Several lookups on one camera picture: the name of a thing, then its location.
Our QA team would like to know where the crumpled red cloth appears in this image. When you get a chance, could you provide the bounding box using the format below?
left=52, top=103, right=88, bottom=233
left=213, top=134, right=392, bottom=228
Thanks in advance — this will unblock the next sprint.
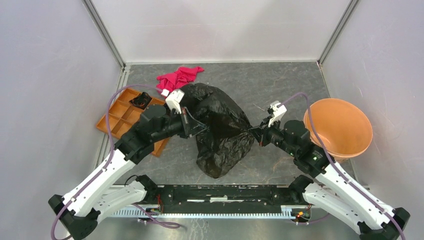
left=156, top=66, right=205, bottom=92

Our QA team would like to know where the white slotted cable duct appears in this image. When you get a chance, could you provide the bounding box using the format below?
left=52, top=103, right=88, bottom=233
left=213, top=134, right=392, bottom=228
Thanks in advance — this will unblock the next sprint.
left=109, top=206, right=296, bottom=220

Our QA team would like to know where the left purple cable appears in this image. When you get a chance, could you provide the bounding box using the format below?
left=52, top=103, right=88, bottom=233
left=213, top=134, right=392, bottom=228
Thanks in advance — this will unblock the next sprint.
left=50, top=84, right=165, bottom=240

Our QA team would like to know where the aluminium corner post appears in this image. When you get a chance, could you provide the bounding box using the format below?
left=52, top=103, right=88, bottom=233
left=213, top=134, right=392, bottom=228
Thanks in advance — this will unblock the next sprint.
left=82, top=0, right=126, bottom=69
left=317, top=0, right=360, bottom=68

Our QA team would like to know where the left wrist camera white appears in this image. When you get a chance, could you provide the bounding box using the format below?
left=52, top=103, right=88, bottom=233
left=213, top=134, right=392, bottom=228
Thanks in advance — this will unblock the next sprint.
left=161, top=89, right=185, bottom=114

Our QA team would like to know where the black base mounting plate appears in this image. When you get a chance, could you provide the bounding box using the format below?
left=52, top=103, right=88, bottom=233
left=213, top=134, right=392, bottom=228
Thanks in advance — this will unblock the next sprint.
left=138, top=184, right=309, bottom=215

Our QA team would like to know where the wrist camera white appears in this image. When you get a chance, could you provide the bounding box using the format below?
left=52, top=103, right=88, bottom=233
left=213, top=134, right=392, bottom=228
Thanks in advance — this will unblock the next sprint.
left=267, top=100, right=287, bottom=127
left=161, top=89, right=185, bottom=114

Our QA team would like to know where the black plastic trash bag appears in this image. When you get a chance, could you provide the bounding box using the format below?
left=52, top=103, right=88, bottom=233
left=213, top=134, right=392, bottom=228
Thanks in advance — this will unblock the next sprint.
left=180, top=83, right=255, bottom=179

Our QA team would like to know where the right aluminium corner post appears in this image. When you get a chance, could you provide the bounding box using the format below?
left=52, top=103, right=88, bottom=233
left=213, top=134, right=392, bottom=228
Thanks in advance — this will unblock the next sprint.
left=317, top=0, right=360, bottom=68

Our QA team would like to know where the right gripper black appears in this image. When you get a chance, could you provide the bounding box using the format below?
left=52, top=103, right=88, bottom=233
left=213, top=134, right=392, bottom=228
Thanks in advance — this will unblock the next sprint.
left=247, top=114, right=298, bottom=157

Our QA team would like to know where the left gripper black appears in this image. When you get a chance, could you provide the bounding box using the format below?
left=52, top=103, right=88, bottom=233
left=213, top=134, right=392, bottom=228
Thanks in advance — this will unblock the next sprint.
left=151, top=106, right=208, bottom=142

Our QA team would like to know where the orange trash bin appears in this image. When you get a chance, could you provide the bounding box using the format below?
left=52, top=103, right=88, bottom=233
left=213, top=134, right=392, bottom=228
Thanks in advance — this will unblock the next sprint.
left=303, top=98, right=373, bottom=163

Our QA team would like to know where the black bag roll back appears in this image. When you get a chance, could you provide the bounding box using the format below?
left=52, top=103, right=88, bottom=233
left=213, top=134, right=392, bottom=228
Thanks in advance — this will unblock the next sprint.
left=129, top=92, right=153, bottom=110

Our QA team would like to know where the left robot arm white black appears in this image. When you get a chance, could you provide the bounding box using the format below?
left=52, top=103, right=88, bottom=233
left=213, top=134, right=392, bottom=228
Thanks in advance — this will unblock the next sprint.
left=48, top=104, right=208, bottom=240

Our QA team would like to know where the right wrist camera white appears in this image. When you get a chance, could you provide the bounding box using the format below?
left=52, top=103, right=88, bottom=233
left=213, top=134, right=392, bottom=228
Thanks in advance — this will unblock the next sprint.
left=267, top=100, right=287, bottom=127

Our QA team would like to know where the orange compartment tray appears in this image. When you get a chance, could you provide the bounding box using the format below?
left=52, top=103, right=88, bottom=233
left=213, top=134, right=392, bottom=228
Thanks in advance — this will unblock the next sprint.
left=108, top=88, right=165, bottom=139

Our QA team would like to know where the left aluminium corner post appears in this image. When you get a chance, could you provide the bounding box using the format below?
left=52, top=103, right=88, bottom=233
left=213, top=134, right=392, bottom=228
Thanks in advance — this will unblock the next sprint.
left=82, top=0, right=126, bottom=69

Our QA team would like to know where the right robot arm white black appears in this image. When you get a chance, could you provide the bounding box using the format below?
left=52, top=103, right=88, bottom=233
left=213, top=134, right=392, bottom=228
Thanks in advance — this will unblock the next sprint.
left=249, top=119, right=411, bottom=240

